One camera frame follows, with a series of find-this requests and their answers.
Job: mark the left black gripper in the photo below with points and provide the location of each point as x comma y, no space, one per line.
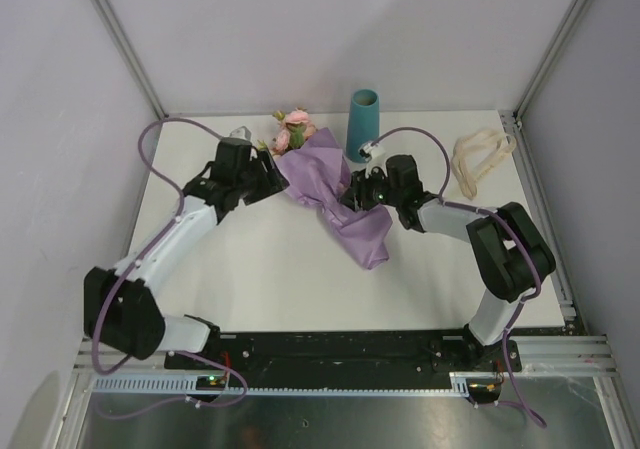
272,178

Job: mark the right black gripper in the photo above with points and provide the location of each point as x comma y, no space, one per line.
360,186

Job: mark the purple wrapping paper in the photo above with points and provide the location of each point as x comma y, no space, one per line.
318,175

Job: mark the pink flower bouquet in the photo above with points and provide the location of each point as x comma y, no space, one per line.
295,129

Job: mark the beige ribbon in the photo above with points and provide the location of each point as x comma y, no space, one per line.
475,155

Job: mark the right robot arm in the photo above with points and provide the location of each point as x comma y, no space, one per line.
512,256

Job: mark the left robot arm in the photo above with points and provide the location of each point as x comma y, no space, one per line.
120,307

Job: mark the teal conical vase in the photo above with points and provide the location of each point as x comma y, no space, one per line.
363,122

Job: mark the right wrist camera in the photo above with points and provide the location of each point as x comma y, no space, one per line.
375,157

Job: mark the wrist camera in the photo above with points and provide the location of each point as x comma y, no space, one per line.
241,132
375,157

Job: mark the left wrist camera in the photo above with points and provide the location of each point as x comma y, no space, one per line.
241,132

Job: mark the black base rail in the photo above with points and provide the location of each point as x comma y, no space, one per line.
357,358

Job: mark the right aluminium table rail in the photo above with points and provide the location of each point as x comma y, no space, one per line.
537,201

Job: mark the white cable duct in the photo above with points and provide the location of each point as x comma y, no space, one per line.
450,385

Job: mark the left aluminium frame post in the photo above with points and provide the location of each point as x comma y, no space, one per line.
116,31

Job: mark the aluminium frame post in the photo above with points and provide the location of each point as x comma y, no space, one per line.
560,39
116,31

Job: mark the right aluminium frame post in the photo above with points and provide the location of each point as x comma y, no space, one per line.
560,39

